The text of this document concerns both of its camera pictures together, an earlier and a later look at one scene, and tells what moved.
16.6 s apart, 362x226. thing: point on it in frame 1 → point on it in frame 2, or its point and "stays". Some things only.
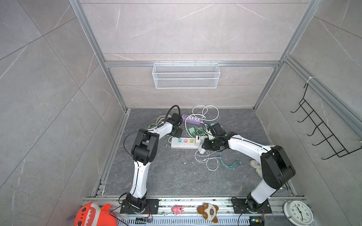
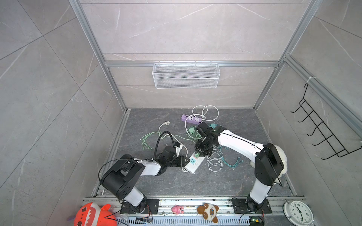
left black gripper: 179,134 → 183,162
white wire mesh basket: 186,76 stays
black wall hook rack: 339,149 stays
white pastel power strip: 184,143 → 194,163
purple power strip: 196,120 stays
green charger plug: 192,130 stays
